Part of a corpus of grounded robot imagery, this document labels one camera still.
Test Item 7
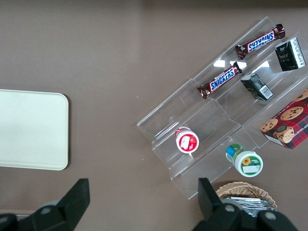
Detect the Snickers chocolate bar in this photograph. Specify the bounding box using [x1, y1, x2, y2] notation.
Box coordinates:
[235, 23, 286, 61]
[197, 61, 243, 100]

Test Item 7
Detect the red lidded yogurt cup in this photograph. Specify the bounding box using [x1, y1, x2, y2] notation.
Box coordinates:
[175, 125, 200, 154]

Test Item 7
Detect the red tartan cookie box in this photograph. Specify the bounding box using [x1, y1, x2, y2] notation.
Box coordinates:
[259, 88, 308, 150]

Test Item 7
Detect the black carton with white side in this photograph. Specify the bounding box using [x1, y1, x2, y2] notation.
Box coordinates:
[274, 37, 308, 72]

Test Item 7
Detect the clear acrylic stepped shelf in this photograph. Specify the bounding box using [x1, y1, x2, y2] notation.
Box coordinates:
[136, 16, 308, 200]

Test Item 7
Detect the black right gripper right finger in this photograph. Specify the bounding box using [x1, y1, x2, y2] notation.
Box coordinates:
[192, 177, 299, 231]

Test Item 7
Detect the aluminium foil container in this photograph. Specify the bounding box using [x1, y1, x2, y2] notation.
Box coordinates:
[220, 196, 275, 214]

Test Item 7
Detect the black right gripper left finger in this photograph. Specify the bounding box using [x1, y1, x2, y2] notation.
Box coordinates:
[0, 178, 91, 231]

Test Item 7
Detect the cream rectangular serving tray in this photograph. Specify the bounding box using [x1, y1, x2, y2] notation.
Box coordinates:
[0, 89, 70, 171]

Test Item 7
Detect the light wicker basket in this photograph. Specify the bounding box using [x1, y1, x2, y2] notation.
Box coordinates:
[215, 181, 278, 212]

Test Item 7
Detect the green lidded sunflower cup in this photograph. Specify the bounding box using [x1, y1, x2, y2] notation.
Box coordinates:
[225, 143, 264, 178]

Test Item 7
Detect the black carton with barcode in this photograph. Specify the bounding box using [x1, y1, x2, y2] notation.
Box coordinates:
[240, 73, 274, 101]

